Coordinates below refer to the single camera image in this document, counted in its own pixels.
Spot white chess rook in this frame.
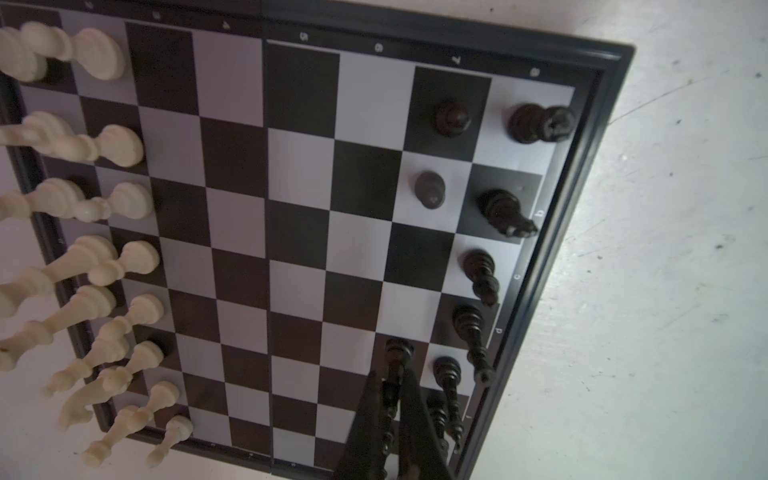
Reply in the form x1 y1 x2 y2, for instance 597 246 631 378
145 415 195 470

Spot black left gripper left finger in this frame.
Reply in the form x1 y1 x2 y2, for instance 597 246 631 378
331 370 384 480

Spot white chess knight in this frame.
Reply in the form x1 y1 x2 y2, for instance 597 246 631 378
56 340 165 431

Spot black and grey chessboard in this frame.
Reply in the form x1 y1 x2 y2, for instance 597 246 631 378
1 1 634 479

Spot black chess piece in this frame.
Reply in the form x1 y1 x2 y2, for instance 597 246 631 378
382 337 414 458

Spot white chess pawn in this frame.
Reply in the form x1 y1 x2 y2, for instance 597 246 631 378
81 381 180 468

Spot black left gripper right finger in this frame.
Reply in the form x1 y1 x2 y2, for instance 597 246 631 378
398 368 453 480

